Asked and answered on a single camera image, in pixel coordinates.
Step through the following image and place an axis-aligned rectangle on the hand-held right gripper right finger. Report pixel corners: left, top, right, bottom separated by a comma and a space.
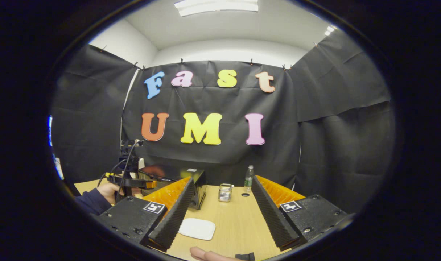
250, 175, 349, 251

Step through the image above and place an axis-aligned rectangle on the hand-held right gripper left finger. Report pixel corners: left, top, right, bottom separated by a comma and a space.
97, 177, 198, 253

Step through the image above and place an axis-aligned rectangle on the black electric oven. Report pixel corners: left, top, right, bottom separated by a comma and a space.
139, 165, 207, 210

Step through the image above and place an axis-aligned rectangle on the white rectangular plate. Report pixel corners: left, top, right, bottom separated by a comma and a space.
178, 218, 216, 241

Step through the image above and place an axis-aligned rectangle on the clear plastic water bottle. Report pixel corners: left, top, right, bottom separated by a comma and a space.
244, 165, 255, 193

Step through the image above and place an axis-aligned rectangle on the metal mesh holder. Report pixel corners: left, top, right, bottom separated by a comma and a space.
218, 183, 235, 202

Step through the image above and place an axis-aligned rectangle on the black backdrop cloth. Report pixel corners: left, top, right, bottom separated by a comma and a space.
50, 31, 397, 214

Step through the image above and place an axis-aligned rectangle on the long ceiling light panel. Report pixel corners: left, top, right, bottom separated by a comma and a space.
174, 0, 259, 17

